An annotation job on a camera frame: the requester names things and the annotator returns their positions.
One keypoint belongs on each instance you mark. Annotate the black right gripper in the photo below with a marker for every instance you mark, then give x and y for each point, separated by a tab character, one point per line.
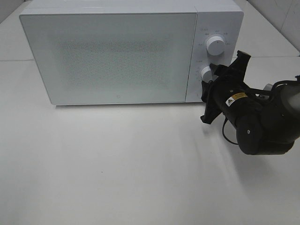
229	81

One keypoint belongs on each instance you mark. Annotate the white microwave knob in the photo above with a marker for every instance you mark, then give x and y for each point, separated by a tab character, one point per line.
206	74
215	45

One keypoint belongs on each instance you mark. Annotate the white microwave door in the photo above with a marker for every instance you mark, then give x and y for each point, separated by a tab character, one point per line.
112	59

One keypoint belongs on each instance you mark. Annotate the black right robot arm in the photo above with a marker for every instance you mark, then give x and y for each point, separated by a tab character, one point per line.
267	121

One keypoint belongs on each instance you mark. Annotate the white microwave oven body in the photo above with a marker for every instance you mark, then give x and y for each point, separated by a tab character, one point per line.
222	17

